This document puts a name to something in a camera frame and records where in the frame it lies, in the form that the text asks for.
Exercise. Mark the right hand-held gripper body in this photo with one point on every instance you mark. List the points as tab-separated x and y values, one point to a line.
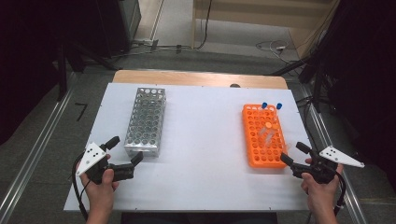
323	169

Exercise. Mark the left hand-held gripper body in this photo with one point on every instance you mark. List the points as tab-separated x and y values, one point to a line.
93	155

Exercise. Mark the orange plastic tube rack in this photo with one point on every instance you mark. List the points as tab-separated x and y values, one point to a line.
258	149

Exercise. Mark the silver metal tube rack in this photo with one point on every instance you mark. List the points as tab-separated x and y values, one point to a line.
144	124

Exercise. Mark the person's right hand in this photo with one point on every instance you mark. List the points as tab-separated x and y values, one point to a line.
320	193

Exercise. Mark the person's left hand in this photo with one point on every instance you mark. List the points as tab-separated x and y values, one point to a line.
101	193

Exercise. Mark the black metal stand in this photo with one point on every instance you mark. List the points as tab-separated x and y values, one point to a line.
317	84
62	74

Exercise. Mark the white table board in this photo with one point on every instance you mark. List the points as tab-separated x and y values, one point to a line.
202	140

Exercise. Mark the dark round table grommet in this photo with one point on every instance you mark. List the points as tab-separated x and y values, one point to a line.
235	85

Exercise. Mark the dark grey cabinet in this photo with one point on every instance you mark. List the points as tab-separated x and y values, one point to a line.
127	25

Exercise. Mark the aluminium floor rail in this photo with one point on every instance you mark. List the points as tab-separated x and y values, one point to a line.
37	146
330	149

